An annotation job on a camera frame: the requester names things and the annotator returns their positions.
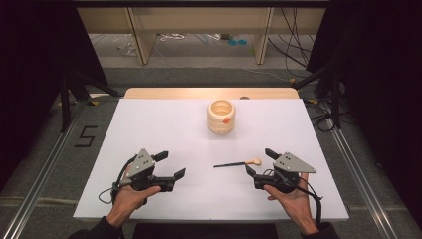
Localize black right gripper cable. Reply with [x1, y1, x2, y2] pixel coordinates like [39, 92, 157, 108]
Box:
[264, 168, 323, 227]

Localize white cord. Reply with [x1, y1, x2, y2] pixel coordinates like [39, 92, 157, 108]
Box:
[159, 32, 186, 42]

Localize aluminium floor rail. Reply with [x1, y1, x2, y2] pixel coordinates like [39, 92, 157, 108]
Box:
[2, 99, 88, 239]
[321, 99, 397, 239]

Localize cream ceramic jar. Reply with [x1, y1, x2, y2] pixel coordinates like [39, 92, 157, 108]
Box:
[206, 99, 237, 135]

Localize wooden shelf unit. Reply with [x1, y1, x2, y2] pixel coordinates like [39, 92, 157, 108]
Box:
[77, 6, 328, 66]

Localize bundle of black cables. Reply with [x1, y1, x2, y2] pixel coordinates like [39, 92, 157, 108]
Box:
[267, 7, 317, 70]

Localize black metal stand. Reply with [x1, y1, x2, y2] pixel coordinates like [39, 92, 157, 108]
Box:
[59, 69, 124, 134]
[293, 61, 343, 129]

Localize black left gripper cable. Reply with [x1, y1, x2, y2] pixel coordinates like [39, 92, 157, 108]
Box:
[98, 154, 137, 205]

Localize person's left hand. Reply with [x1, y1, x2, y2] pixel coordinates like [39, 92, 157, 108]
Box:
[105, 163, 162, 226]

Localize thin white floor cable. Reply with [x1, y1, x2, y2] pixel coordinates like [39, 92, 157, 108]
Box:
[241, 67, 297, 84]

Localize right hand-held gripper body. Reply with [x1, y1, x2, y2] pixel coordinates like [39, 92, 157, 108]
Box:
[253, 151, 317, 194]

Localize white board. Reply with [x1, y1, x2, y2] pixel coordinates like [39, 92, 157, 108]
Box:
[72, 98, 350, 222]

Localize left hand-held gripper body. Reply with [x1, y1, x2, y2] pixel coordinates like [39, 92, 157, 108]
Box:
[118, 147, 176, 193]

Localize small wooden spoon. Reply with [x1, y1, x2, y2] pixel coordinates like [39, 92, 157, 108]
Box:
[212, 157, 263, 169]

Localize black floor cables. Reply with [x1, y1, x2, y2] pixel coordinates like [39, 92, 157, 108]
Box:
[304, 99, 334, 132]

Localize clear plastic wrap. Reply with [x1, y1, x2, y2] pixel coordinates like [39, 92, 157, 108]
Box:
[114, 35, 137, 57]

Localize person's right hand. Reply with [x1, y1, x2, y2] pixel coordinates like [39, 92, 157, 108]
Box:
[263, 171, 317, 228]

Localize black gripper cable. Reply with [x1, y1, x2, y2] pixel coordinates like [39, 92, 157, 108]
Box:
[264, 168, 323, 227]
[98, 154, 137, 205]

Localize black curtain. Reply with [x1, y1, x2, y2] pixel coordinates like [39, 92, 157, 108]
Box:
[0, 0, 109, 192]
[306, 0, 422, 230]

